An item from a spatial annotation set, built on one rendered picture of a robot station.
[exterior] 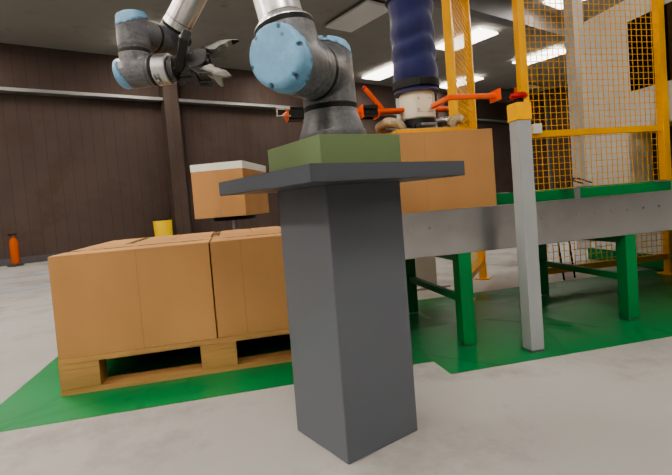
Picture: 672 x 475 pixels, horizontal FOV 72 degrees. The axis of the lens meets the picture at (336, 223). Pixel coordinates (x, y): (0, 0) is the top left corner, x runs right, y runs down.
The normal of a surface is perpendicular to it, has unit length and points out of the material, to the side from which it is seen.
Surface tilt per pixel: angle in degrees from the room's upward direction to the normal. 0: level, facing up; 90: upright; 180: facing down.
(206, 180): 90
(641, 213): 90
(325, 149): 90
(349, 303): 90
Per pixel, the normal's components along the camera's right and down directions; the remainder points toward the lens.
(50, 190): 0.58, -0.01
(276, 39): -0.42, 0.18
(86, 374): 0.22, 0.03
